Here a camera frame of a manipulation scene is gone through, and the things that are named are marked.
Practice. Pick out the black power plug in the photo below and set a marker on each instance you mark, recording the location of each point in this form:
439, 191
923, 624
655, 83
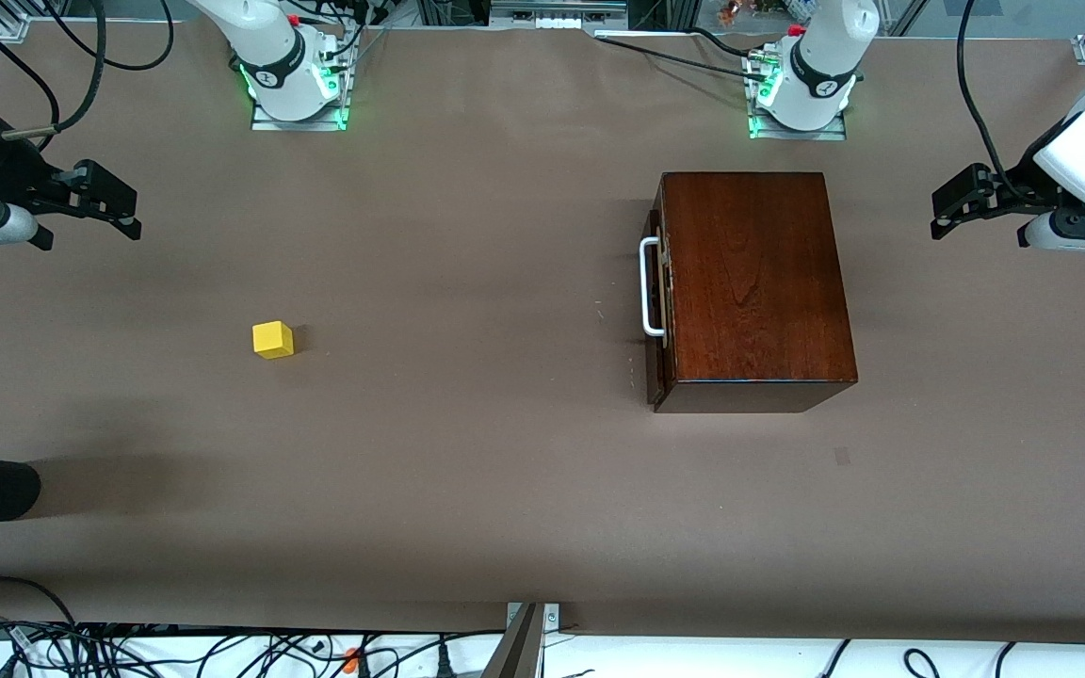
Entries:
444, 661

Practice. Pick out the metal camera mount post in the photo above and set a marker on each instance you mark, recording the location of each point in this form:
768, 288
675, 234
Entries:
516, 650

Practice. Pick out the dark wooden drawer cabinet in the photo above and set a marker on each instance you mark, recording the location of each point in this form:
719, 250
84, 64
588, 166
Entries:
759, 273

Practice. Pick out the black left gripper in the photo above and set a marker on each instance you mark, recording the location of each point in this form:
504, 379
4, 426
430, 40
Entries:
1016, 189

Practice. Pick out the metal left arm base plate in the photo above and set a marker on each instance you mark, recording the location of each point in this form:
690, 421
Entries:
797, 134

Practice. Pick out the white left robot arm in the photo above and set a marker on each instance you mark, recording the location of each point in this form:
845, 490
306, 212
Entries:
825, 66

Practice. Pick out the yellow cube block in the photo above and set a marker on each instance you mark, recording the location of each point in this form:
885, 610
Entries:
272, 341

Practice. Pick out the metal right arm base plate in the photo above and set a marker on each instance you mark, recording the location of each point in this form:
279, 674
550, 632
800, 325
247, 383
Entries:
298, 124

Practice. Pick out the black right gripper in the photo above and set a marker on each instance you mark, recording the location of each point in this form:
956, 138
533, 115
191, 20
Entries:
6, 174

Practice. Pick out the grey power strip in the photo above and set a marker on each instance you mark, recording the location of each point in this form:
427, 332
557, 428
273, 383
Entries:
557, 14

